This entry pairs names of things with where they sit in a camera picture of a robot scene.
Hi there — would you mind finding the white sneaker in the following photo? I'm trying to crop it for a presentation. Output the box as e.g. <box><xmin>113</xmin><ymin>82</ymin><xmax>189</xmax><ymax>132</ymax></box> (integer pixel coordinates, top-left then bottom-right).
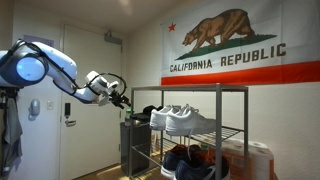
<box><xmin>165</xmin><ymin>104</ymin><xmax>218</xmax><ymax>137</ymax></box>
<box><xmin>149</xmin><ymin>104</ymin><xmax>183</xmax><ymax>131</ymax></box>

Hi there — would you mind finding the black door lock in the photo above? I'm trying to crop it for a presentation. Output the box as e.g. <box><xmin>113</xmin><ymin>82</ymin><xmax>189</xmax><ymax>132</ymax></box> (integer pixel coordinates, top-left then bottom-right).
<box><xmin>64</xmin><ymin>102</ymin><xmax>72</xmax><ymax>118</ymax></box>

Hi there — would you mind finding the white round wall device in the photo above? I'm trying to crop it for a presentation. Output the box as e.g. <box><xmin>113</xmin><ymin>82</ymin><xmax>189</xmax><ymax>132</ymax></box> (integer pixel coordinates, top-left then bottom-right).
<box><xmin>28</xmin><ymin>98</ymin><xmax>42</xmax><ymax>122</ymax></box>

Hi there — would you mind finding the metal door lever handle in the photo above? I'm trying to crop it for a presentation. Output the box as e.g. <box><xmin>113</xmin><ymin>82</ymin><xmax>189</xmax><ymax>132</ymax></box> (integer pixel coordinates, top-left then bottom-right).
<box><xmin>64</xmin><ymin>118</ymin><xmax>77</xmax><ymax>128</ymax></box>

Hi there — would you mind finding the white door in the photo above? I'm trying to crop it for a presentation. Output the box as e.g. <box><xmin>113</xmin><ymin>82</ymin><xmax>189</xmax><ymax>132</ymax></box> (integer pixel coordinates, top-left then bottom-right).
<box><xmin>59</xmin><ymin>23</ymin><xmax>124</xmax><ymax>180</ymax></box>

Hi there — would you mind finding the paper towel pack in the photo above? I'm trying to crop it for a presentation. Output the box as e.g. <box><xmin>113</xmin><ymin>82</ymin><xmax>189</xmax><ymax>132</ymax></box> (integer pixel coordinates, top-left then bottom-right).
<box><xmin>208</xmin><ymin>137</ymin><xmax>276</xmax><ymax>180</ymax></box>

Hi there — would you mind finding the California Republic flag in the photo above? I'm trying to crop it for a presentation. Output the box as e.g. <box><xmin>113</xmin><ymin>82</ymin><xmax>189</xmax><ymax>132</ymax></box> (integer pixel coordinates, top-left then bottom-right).
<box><xmin>160</xmin><ymin>0</ymin><xmax>320</xmax><ymax>87</ymax></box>

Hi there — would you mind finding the grey door closer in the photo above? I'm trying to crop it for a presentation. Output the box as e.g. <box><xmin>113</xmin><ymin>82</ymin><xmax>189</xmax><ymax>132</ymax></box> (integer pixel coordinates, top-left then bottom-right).
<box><xmin>104</xmin><ymin>30</ymin><xmax>123</xmax><ymax>46</ymax></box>

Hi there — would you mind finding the black cap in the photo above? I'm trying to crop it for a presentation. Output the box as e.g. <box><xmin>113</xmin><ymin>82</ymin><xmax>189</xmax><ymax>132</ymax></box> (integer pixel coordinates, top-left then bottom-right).
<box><xmin>130</xmin><ymin>104</ymin><xmax>164</xmax><ymax>123</ymax></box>

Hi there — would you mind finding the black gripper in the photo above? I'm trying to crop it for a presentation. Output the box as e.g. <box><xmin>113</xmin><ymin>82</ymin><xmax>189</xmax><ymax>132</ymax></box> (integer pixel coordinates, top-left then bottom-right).
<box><xmin>107</xmin><ymin>89</ymin><xmax>132</xmax><ymax>109</ymax></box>

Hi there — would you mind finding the navy sneaker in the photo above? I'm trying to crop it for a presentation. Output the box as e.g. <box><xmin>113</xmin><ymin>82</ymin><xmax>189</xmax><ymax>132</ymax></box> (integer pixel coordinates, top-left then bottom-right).
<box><xmin>173</xmin><ymin>155</ymin><xmax>231</xmax><ymax>180</ymax></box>
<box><xmin>160</xmin><ymin>143</ymin><xmax>202</xmax><ymax>180</ymax></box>

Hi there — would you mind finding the grey hanging cloth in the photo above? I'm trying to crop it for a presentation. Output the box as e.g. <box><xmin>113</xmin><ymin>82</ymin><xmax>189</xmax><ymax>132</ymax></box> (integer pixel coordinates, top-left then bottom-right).
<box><xmin>0</xmin><ymin>96</ymin><xmax>24</xmax><ymax>180</ymax></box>

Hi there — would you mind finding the green bottle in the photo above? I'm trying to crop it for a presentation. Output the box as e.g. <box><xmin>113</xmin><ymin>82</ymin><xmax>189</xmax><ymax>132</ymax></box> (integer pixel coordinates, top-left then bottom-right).
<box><xmin>124</xmin><ymin>108</ymin><xmax>134</xmax><ymax>128</ymax></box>

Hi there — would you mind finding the paper wall notice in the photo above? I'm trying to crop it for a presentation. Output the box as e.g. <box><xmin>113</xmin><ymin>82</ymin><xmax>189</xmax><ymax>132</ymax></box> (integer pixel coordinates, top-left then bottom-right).
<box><xmin>23</xmin><ymin>34</ymin><xmax>55</xmax><ymax>48</ymax></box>

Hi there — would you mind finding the grey metal shoe rack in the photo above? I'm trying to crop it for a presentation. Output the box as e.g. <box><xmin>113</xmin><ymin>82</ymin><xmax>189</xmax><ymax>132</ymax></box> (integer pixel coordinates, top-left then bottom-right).
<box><xmin>128</xmin><ymin>83</ymin><xmax>250</xmax><ymax>180</ymax></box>

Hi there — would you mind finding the grey bin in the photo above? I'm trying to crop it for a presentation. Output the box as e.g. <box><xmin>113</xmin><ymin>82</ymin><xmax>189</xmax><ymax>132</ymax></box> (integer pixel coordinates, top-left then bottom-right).
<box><xmin>119</xmin><ymin>120</ymin><xmax>153</xmax><ymax>176</ymax></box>

